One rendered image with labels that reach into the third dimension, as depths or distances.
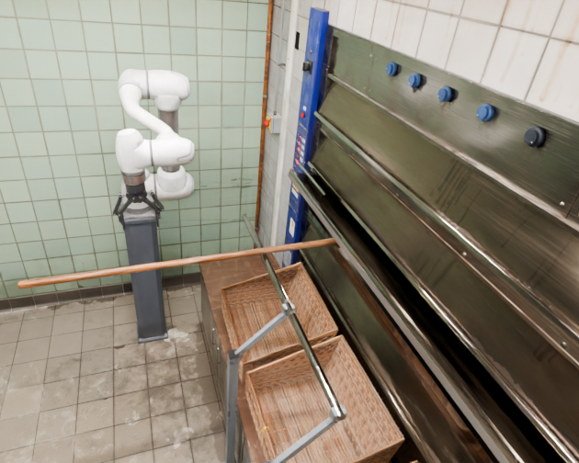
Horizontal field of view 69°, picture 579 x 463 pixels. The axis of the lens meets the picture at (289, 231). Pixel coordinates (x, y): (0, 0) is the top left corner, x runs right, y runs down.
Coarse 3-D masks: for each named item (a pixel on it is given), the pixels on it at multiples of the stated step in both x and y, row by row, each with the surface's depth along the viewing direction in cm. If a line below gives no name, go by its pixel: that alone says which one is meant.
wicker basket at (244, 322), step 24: (240, 288) 243; (264, 288) 248; (288, 288) 255; (312, 288) 229; (240, 312) 244; (264, 312) 246; (312, 312) 227; (240, 336) 229; (264, 336) 230; (288, 336) 232; (312, 336) 223; (264, 360) 200
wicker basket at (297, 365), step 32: (320, 352) 203; (352, 352) 193; (256, 384) 200; (288, 384) 206; (352, 384) 190; (256, 416) 183; (288, 416) 191; (320, 416) 193; (352, 416) 187; (384, 416) 169; (320, 448) 180; (352, 448) 182; (384, 448) 158
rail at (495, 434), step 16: (320, 208) 183; (336, 224) 173; (368, 272) 149; (384, 288) 141; (416, 336) 125; (432, 352) 119; (448, 368) 115; (464, 400) 108; (480, 416) 104; (496, 432) 100; (512, 448) 97
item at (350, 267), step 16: (320, 224) 221; (352, 272) 192; (368, 288) 180; (384, 320) 169; (400, 336) 160; (416, 352) 153; (432, 384) 144; (448, 400) 137; (464, 416) 132; (464, 432) 131; (480, 448) 125
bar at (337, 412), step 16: (256, 240) 204; (272, 272) 184; (288, 304) 168; (272, 320) 171; (256, 336) 171; (304, 336) 155; (240, 352) 172; (320, 368) 143; (320, 384) 140; (336, 400) 134; (336, 416) 129; (320, 432) 133; (288, 448) 135
